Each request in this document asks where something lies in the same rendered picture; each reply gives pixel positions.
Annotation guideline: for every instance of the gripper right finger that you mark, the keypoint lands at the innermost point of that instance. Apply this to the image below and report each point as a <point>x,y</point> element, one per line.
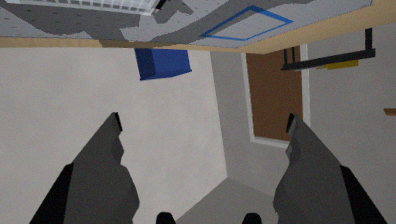
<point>316,188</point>

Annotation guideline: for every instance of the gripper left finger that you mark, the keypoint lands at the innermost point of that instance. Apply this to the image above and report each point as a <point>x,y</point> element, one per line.
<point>95,188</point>

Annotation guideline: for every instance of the white well plate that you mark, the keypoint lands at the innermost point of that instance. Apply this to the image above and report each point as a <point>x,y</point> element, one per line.
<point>142,7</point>

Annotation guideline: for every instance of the grey perforated base plate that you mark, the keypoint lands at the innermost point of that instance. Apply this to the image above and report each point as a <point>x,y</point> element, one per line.
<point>177,22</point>

